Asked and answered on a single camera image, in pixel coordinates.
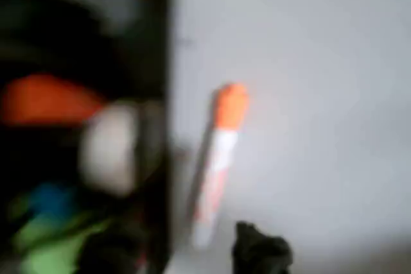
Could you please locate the blue cap piece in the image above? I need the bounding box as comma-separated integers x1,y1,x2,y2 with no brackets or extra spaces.
29,183,77,219

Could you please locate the white bottle dark blue cap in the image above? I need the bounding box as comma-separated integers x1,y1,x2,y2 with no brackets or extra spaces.
78,103,141,195

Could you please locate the green sticky note pad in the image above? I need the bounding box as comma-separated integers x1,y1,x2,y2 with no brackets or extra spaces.
8,209,112,274

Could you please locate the orange capped white marker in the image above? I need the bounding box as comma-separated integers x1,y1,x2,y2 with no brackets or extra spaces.
189,82,250,250

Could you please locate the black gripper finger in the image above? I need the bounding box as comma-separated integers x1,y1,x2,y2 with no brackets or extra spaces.
231,221,293,274

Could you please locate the black mesh desk organizer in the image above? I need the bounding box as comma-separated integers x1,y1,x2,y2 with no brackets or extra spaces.
0,0,181,274

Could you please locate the red pen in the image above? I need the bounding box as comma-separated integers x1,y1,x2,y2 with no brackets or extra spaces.
1,74,105,124

